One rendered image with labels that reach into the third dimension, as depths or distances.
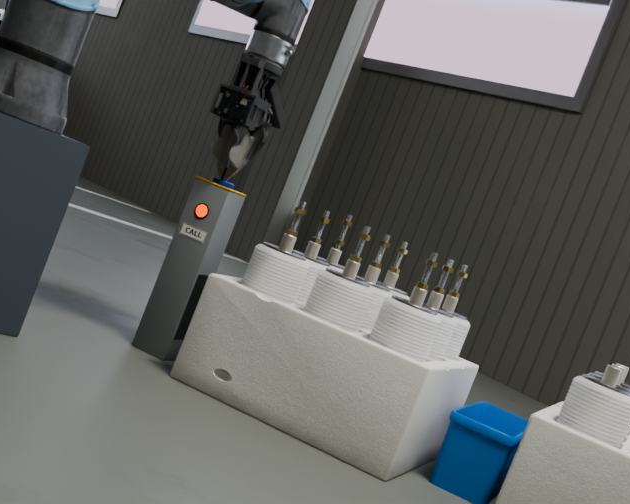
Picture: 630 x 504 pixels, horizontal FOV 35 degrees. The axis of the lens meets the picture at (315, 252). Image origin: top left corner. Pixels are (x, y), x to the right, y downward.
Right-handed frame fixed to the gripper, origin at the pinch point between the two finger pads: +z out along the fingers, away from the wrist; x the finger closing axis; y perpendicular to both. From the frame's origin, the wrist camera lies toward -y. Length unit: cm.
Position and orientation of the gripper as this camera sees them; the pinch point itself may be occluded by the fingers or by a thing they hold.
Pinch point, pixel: (226, 173)
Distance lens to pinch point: 174.2
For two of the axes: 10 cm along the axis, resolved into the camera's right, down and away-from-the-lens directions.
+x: 8.7, 3.6, -3.5
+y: -3.4, -0.9, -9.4
